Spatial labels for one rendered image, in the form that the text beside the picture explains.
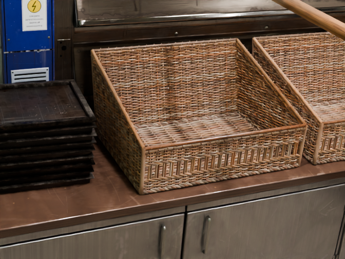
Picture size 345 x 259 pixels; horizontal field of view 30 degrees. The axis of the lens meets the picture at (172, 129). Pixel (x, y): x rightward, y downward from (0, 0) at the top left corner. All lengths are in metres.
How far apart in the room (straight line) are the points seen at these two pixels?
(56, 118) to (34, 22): 0.37
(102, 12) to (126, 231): 0.71
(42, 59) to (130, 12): 0.32
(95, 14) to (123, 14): 0.10
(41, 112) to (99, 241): 0.40
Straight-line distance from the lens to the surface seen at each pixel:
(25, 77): 2.10
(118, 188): 1.87
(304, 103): 2.11
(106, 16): 2.11
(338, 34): 1.36
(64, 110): 1.85
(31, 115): 1.83
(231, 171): 1.95
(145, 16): 2.16
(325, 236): 2.26
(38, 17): 2.04
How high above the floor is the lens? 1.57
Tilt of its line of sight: 27 degrees down
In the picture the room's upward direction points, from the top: 5 degrees clockwise
